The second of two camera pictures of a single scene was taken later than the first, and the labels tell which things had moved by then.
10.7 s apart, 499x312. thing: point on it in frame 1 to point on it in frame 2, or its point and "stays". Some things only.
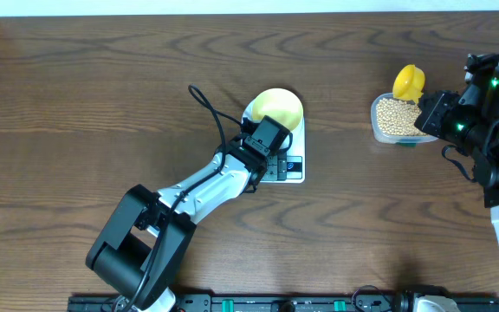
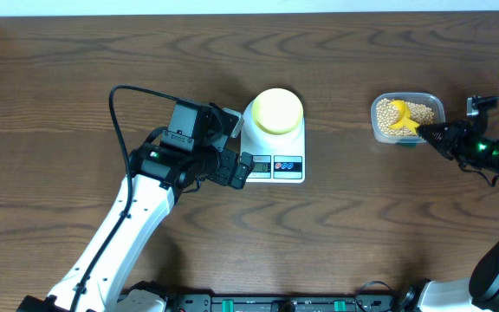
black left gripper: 276,152 to 223,177
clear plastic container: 393,120 stays
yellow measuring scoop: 409,82 to 405,120
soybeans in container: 398,117 stays
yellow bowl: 280,105 stays
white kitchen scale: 286,166 stays
